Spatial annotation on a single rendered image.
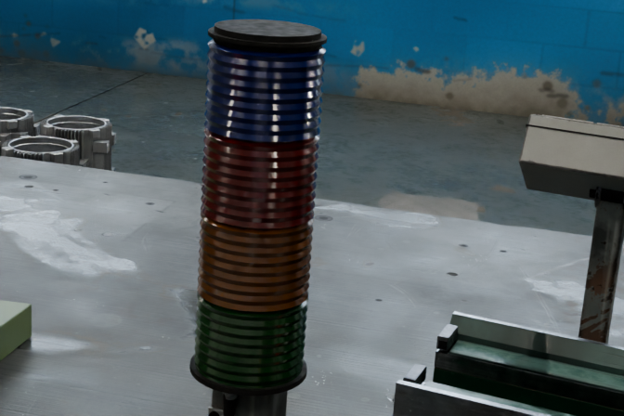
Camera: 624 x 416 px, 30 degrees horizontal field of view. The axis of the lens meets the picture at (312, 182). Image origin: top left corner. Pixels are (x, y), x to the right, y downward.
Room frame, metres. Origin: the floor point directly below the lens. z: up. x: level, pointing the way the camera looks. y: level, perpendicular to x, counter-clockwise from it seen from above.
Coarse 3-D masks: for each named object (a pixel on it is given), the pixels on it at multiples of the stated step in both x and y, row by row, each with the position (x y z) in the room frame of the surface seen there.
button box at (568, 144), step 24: (528, 120) 1.05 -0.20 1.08; (552, 120) 1.04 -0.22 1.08; (576, 120) 1.04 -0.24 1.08; (528, 144) 1.04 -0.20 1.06; (552, 144) 1.03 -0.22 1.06; (576, 144) 1.02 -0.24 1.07; (600, 144) 1.02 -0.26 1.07; (528, 168) 1.03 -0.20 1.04; (552, 168) 1.02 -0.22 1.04; (576, 168) 1.01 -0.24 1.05; (600, 168) 1.00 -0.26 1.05; (552, 192) 1.07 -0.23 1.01; (576, 192) 1.05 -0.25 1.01
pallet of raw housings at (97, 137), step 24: (0, 120) 3.01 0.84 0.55; (24, 120) 3.05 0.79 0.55; (48, 120) 3.05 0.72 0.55; (72, 120) 3.12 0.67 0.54; (96, 120) 3.11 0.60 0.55; (0, 144) 2.99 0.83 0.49; (24, 144) 2.85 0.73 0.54; (48, 144) 2.87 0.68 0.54; (72, 144) 2.82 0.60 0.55; (96, 144) 2.99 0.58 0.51; (96, 168) 3.00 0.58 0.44
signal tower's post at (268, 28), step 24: (216, 24) 0.58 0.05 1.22; (240, 24) 0.59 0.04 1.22; (264, 24) 0.59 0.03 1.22; (288, 24) 0.60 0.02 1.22; (240, 48) 0.56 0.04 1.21; (264, 48) 0.56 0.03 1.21; (288, 48) 0.56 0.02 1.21; (312, 48) 0.57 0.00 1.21; (192, 360) 0.58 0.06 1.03; (216, 384) 0.56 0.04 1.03; (288, 384) 0.56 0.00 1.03; (216, 408) 0.58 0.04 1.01; (240, 408) 0.57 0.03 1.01; (264, 408) 0.57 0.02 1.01
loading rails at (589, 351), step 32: (480, 320) 0.91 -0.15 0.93; (448, 352) 0.88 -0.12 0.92; (480, 352) 0.88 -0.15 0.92; (512, 352) 0.89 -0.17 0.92; (544, 352) 0.88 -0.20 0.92; (576, 352) 0.88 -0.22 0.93; (608, 352) 0.87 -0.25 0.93; (416, 384) 0.78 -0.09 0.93; (448, 384) 0.88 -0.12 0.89; (480, 384) 0.87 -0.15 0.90; (512, 384) 0.86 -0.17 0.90; (544, 384) 0.85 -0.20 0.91; (576, 384) 0.84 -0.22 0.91; (608, 384) 0.84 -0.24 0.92
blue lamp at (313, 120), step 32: (224, 64) 0.56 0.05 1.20; (256, 64) 0.55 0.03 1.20; (288, 64) 0.56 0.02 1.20; (320, 64) 0.57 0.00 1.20; (224, 96) 0.56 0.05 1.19; (256, 96) 0.55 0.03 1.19; (288, 96) 0.56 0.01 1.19; (320, 96) 0.58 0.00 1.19; (224, 128) 0.56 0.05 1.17; (256, 128) 0.55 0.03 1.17; (288, 128) 0.56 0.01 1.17
